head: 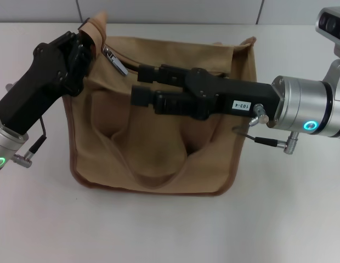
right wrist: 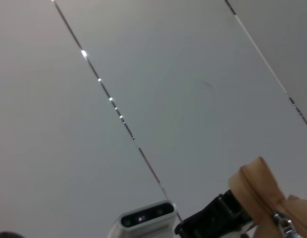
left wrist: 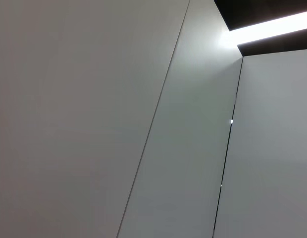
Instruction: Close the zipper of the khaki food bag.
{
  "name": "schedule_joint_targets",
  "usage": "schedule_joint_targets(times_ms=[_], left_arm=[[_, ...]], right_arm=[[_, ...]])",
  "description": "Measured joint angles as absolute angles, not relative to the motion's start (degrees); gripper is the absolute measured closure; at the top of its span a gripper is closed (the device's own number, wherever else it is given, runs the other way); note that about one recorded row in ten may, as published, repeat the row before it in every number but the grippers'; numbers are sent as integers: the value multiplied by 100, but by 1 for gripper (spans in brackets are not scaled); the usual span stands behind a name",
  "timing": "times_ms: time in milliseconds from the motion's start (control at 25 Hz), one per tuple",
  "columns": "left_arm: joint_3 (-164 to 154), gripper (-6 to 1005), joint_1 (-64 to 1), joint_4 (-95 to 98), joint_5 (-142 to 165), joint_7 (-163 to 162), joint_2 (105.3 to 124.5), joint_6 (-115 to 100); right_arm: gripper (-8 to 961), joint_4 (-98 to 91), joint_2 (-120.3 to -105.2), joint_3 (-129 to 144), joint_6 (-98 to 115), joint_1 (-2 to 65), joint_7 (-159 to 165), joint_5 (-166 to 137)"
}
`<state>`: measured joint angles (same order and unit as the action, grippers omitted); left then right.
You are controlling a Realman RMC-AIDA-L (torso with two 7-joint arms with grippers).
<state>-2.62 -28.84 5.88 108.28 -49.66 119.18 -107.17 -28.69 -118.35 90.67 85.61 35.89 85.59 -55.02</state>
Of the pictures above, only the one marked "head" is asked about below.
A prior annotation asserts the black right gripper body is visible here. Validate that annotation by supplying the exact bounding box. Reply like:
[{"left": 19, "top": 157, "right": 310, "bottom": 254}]
[{"left": 185, "top": 66, "right": 281, "bottom": 122}]

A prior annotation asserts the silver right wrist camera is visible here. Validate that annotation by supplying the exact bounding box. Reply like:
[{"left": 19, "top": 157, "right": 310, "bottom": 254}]
[{"left": 315, "top": 7, "right": 340, "bottom": 44}]

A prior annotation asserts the right gripper cable with plug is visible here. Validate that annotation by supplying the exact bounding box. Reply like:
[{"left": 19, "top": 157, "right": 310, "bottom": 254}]
[{"left": 233, "top": 103, "right": 300, "bottom": 156}]

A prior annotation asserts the left gripper cable with plug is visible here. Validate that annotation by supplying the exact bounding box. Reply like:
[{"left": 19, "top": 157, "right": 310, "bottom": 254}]
[{"left": 12, "top": 116, "right": 48, "bottom": 168}]

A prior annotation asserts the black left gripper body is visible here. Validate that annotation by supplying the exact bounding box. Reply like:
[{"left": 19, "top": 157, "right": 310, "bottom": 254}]
[{"left": 0, "top": 31, "right": 78, "bottom": 135}]

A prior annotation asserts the silver metal zipper pull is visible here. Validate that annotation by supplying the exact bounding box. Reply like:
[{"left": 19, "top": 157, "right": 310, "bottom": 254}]
[{"left": 103, "top": 45, "right": 129, "bottom": 76}]

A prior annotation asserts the gripper cable with plug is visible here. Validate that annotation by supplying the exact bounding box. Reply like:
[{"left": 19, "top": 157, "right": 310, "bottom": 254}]
[
  {"left": 233, "top": 103, "right": 300, "bottom": 156},
  {"left": 12, "top": 116, "right": 48, "bottom": 168}
]

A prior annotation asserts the khaki canvas food bag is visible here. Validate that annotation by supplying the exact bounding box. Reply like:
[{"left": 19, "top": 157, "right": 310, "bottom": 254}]
[{"left": 69, "top": 9, "right": 260, "bottom": 197}]

